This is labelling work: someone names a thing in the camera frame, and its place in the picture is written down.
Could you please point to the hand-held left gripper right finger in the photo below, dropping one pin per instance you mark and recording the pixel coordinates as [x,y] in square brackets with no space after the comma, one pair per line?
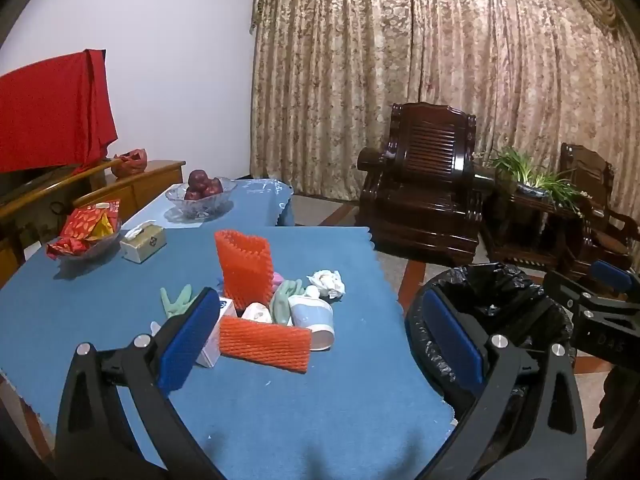
[452,340]

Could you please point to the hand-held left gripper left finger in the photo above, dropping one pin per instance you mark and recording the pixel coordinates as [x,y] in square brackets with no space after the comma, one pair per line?
[187,340]

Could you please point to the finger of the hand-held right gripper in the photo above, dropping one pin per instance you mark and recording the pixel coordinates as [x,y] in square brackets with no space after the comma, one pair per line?
[570,292]
[611,276]

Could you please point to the small white box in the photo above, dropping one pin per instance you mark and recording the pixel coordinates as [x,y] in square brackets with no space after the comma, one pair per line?
[215,340]

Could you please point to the green rubber glove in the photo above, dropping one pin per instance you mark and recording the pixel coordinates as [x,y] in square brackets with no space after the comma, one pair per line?
[177,300]
[285,300]

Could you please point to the bin with black bag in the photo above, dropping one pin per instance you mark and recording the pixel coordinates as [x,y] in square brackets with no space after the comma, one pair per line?
[505,285]

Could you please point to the white tissue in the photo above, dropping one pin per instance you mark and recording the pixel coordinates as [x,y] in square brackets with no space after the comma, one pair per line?
[256,314]
[327,282]

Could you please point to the orange foam fruit net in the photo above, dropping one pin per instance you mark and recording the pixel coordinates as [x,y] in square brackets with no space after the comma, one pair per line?
[265,345]
[242,265]

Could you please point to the white paper cup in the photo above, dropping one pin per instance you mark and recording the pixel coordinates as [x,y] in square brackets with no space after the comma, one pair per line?
[310,316]

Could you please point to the dark wooden side table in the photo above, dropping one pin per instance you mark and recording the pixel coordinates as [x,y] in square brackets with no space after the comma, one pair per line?
[525,230]

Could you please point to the beige tissue box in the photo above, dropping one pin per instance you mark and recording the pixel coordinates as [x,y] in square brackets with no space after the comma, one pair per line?
[145,247]

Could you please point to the dark wooden armchair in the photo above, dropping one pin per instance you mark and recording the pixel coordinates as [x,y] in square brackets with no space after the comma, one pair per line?
[590,175]
[425,160]

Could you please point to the green potted plant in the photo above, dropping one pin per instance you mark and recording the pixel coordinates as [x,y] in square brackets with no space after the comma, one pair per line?
[530,172]

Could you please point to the glass snack dish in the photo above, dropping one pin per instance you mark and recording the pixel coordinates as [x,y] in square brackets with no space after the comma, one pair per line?
[95,250]

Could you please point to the glass fruit bowl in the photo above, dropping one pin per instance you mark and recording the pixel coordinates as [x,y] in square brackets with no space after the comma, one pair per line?
[200,208]

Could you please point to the blue tablecloth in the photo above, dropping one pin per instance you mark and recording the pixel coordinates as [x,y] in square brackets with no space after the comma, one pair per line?
[325,410]
[255,205]

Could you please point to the red apple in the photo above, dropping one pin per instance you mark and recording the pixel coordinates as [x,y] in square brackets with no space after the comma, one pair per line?
[191,194]
[204,191]
[215,186]
[198,178]

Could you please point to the pile of red snack packets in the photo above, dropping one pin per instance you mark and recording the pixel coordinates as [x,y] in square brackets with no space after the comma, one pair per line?
[82,225]

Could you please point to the light wooden cabinet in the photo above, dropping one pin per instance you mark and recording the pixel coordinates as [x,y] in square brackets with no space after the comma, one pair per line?
[145,185]

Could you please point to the red plastic bag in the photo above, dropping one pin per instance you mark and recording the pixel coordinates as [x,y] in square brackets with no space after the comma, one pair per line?
[130,162]

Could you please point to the red cloth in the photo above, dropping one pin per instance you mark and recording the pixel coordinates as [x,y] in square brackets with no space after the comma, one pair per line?
[50,110]

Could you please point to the beige patterned curtain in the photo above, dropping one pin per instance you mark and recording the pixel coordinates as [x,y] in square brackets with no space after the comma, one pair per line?
[350,60]

